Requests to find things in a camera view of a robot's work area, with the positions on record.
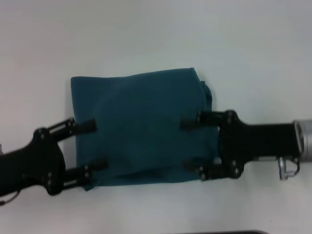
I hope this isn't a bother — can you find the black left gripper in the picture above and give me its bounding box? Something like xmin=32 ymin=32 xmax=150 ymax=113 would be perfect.
xmin=0 ymin=117 xmax=109 ymax=196

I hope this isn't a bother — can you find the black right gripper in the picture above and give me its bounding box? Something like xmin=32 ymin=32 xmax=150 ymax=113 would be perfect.
xmin=179 ymin=110 xmax=303 ymax=181

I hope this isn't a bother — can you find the teal blue FREE print T-shirt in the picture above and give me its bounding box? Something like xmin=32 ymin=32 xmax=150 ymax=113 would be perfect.
xmin=70 ymin=67 xmax=219 ymax=192

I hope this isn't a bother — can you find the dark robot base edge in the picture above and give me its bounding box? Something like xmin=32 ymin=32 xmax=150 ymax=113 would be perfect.
xmin=215 ymin=230 xmax=269 ymax=234

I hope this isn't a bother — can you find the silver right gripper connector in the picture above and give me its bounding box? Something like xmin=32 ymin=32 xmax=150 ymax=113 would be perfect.
xmin=277 ymin=157 xmax=301 ymax=181

